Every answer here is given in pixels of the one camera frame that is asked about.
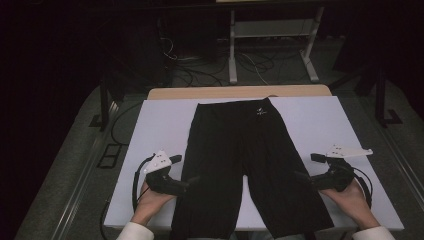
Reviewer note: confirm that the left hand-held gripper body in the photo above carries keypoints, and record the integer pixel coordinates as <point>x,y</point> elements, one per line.
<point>159,181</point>

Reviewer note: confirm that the metal floor rail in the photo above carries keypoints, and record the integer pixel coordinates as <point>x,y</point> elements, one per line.
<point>83,186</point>
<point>406,166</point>

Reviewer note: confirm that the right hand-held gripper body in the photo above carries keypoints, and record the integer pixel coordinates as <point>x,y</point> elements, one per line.
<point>336,178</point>

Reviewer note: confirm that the white board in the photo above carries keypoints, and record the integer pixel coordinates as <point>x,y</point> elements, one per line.
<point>163,126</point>

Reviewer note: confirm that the white metal stand frame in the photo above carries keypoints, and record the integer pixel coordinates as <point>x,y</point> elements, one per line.
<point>232,50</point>

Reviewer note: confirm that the black metal stand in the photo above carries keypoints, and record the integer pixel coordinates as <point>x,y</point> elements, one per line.
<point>104,106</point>
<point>380,100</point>

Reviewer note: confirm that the person's left hand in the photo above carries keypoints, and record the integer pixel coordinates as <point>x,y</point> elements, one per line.
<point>150,206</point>

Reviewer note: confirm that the black pants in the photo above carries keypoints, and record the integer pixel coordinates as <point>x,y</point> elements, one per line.
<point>230,150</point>

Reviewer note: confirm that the person's right hand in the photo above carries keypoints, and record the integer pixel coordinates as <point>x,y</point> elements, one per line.
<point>353,203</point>

